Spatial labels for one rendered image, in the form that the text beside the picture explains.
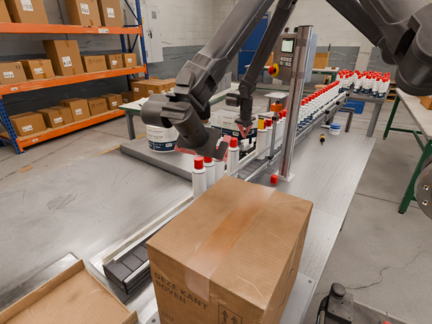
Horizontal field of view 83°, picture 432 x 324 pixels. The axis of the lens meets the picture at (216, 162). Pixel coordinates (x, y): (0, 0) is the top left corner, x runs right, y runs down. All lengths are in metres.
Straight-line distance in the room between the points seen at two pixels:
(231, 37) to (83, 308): 0.75
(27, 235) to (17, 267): 0.15
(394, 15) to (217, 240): 0.48
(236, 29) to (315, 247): 0.71
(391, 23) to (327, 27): 8.20
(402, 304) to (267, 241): 1.64
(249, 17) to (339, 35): 8.14
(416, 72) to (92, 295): 0.87
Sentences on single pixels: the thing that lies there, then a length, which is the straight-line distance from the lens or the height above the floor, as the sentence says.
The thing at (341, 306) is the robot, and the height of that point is 0.28.
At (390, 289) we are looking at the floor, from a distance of 2.11.
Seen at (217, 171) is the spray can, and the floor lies 0.99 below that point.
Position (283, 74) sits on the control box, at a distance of 1.16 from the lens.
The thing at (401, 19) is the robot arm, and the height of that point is 1.49.
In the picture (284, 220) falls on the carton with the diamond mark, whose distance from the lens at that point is 0.54.
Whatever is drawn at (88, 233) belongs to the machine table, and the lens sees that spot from 1.03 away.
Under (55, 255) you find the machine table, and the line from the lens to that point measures 0.99.
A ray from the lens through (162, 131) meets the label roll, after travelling 1.36.
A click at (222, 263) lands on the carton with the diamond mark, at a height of 1.12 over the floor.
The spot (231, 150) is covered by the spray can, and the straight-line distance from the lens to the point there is 1.01.
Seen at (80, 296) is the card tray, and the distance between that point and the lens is 0.84.
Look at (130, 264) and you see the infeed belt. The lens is 0.80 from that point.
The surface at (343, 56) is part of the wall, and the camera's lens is 8.70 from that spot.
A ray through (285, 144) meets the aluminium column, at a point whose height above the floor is 1.01.
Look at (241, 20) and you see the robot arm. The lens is 0.58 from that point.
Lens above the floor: 1.46
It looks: 27 degrees down
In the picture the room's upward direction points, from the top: straight up
